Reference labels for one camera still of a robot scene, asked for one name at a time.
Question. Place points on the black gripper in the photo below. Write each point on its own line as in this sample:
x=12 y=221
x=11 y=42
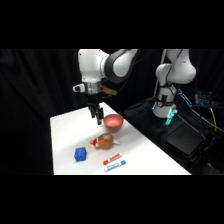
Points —
x=93 y=100

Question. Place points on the blue cube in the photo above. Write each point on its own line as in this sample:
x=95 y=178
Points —
x=80 y=154

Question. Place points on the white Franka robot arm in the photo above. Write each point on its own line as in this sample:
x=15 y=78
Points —
x=91 y=65

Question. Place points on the pink bowl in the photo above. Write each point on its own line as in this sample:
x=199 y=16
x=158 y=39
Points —
x=113 y=122

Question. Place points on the bread in plastic bag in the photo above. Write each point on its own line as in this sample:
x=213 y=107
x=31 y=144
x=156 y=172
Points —
x=106 y=140

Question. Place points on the red marker pen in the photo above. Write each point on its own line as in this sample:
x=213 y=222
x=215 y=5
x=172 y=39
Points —
x=112 y=159

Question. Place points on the blue marker pen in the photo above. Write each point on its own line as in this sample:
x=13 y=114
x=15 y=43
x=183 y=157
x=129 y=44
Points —
x=115 y=165

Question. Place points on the black curtain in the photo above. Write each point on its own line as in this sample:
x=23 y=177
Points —
x=33 y=100

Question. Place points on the black robot stand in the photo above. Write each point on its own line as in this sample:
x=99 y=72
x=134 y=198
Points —
x=181 y=138

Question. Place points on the teal lit electronics box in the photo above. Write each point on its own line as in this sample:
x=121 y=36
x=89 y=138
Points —
x=206 y=99

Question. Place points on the wrist camera with brown mount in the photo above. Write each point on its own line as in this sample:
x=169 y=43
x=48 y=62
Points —
x=78 y=88

